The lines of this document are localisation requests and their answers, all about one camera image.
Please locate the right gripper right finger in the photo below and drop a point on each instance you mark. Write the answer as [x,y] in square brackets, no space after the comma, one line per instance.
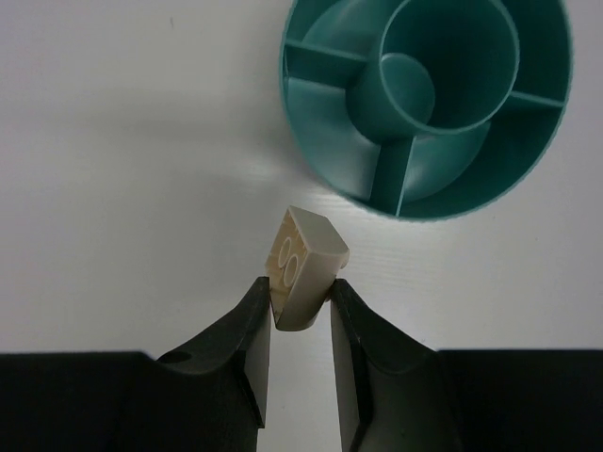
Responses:
[395,394]

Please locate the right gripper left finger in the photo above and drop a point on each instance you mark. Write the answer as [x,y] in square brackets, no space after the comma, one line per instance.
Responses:
[208,394]

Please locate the teal divided round container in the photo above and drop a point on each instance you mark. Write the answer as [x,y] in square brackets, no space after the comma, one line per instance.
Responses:
[425,110]

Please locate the beige lego brick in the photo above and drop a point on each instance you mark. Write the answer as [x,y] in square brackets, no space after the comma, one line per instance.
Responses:
[304,260]

